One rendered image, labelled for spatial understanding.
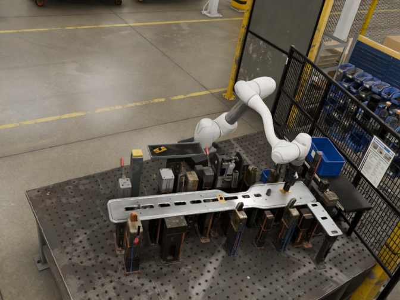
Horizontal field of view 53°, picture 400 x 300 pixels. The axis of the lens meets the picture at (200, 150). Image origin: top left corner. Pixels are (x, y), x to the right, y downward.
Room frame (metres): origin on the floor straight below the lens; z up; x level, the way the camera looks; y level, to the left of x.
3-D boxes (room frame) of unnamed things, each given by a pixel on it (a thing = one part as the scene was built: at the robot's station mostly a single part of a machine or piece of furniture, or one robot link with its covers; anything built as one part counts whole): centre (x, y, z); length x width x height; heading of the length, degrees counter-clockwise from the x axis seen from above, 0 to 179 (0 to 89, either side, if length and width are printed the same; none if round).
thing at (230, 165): (2.15, -0.20, 0.94); 0.18 x 0.13 x 0.49; 114
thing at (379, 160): (2.24, -1.16, 1.30); 0.23 x 0.02 x 0.31; 24
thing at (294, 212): (1.90, -0.65, 0.87); 0.12 x 0.09 x 0.35; 24
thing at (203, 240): (1.89, -0.12, 0.84); 0.17 x 0.06 x 0.29; 24
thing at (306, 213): (1.97, -0.76, 0.84); 0.11 x 0.10 x 0.28; 24
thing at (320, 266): (1.83, -0.91, 0.84); 0.11 x 0.06 x 0.29; 24
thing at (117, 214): (1.91, -0.18, 1.00); 1.38 x 0.22 x 0.02; 114
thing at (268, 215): (1.88, -0.51, 0.84); 0.11 x 0.08 x 0.29; 24
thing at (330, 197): (2.10, -0.92, 0.88); 0.08 x 0.08 x 0.36; 24
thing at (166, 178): (1.94, 0.18, 0.90); 0.13 x 0.10 x 0.41; 24
